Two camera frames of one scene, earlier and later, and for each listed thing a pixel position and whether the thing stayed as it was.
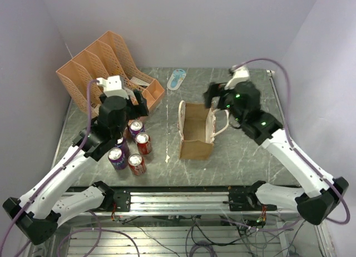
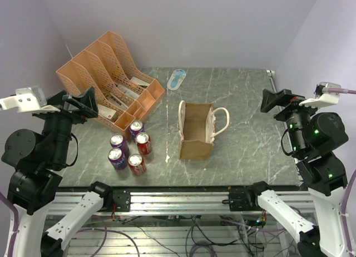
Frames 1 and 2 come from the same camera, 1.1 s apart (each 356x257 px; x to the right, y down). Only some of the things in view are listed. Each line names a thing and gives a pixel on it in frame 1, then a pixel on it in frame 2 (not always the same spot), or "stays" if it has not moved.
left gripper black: (141, 103) → (86, 102)
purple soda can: (136, 128) stays
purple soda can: (122, 143) stays
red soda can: (137, 164) stays
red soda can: (143, 143) stays
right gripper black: (213, 90) → (270, 99)
